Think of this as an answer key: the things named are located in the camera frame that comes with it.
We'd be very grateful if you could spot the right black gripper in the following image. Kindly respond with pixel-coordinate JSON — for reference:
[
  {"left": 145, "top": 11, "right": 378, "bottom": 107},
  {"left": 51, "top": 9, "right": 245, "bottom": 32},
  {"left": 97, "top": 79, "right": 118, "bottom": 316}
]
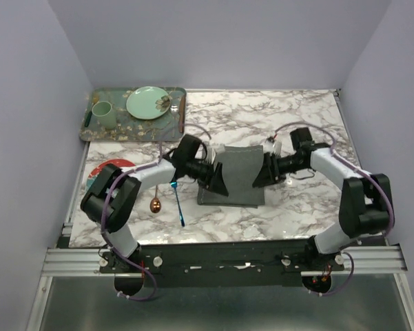
[{"left": 252, "top": 152, "right": 307, "bottom": 189}]

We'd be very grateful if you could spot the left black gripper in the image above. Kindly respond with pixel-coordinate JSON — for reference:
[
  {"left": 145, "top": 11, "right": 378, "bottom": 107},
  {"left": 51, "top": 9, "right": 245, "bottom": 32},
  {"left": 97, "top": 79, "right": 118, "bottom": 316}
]
[{"left": 185, "top": 160, "right": 229, "bottom": 197}]

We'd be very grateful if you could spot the dark grey cloth napkin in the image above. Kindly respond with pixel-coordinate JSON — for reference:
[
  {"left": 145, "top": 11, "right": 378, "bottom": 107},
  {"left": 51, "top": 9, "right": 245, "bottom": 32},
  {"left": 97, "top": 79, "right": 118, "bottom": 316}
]
[{"left": 197, "top": 146, "right": 265, "bottom": 208}]

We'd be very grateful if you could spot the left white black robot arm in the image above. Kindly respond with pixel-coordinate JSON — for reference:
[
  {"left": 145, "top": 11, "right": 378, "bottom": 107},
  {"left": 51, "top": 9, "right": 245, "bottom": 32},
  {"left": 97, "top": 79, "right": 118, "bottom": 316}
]
[{"left": 81, "top": 134, "right": 229, "bottom": 272}]

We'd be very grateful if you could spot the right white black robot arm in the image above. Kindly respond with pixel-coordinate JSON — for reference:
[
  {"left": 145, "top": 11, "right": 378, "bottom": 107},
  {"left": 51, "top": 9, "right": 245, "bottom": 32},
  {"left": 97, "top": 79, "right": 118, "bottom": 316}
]
[{"left": 252, "top": 127, "right": 395, "bottom": 270}]

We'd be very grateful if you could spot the blue metal fork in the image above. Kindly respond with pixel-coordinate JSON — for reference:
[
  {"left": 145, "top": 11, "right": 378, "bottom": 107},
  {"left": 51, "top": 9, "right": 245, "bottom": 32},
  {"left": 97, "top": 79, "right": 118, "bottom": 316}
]
[{"left": 170, "top": 181, "right": 185, "bottom": 228}]

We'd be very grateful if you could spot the copper spoon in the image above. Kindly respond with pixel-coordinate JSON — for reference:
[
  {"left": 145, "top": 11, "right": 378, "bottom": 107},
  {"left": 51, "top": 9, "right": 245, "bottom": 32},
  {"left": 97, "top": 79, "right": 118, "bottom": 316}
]
[{"left": 149, "top": 185, "right": 162, "bottom": 214}]

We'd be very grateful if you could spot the green floral tray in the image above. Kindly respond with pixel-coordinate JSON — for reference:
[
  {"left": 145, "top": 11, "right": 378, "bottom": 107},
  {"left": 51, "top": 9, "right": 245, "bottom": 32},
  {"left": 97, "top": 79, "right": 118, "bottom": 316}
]
[{"left": 79, "top": 87, "right": 187, "bottom": 143}]

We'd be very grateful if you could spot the brown wooden chopstick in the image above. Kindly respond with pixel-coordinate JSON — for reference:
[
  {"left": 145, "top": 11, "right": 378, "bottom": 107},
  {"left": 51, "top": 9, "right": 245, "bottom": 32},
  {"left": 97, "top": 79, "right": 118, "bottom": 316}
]
[{"left": 178, "top": 95, "right": 186, "bottom": 134}]

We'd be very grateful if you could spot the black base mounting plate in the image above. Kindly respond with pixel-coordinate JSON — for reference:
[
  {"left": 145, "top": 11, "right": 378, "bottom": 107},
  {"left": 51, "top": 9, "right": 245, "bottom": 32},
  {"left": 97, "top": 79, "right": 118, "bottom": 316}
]
[{"left": 98, "top": 237, "right": 345, "bottom": 289}]

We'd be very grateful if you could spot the silver spoon on tray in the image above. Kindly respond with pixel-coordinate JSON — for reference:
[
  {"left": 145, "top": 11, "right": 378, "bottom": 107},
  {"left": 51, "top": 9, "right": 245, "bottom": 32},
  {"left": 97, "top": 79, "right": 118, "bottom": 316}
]
[{"left": 169, "top": 104, "right": 178, "bottom": 138}]

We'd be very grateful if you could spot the red blue floral plate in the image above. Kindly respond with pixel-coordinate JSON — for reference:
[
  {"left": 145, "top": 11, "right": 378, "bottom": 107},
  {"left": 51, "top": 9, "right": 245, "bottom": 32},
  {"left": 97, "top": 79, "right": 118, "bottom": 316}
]
[{"left": 85, "top": 159, "right": 135, "bottom": 190}]

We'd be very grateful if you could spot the mint green plate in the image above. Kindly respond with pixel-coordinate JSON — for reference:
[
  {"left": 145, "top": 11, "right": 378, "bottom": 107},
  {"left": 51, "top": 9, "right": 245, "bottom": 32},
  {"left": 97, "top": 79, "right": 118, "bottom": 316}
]
[{"left": 126, "top": 86, "right": 172, "bottom": 120}]

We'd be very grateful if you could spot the mint green cup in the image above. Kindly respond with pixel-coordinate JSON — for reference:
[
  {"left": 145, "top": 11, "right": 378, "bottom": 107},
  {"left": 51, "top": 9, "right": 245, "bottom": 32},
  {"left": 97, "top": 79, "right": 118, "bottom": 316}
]
[{"left": 92, "top": 101, "right": 117, "bottom": 129}]

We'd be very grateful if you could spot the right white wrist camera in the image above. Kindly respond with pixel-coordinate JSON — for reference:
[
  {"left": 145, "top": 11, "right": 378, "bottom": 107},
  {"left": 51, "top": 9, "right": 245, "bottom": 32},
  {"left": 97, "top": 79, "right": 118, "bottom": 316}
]
[{"left": 263, "top": 137, "right": 282, "bottom": 156}]

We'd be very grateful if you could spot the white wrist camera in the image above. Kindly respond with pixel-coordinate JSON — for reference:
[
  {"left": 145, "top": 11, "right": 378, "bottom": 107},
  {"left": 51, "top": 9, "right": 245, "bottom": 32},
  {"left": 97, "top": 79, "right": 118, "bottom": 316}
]
[
  {"left": 205, "top": 144, "right": 225, "bottom": 163},
  {"left": 263, "top": 137, "right": 282, "bottom": 156}
]

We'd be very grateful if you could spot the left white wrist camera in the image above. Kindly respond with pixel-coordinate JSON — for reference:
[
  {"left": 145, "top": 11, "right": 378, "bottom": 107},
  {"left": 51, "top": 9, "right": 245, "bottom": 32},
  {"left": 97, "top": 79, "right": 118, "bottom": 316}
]
[{"left": 205, "top": 144, "right": 225, "bottom": 163}]

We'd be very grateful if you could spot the aluminium frame rail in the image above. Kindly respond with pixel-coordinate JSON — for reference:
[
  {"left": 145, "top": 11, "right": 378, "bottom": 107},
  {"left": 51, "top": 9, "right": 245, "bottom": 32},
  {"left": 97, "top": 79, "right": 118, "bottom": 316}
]
[{"left": 41, "top": 245, "right": 408, "bottom": 277}]

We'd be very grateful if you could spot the green handled utensil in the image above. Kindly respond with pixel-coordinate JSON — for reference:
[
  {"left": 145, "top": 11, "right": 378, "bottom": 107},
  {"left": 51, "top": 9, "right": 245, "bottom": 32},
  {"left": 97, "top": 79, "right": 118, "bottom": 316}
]
[{"left": 84, "top": 111, "right": 92, "bottom": 128}]

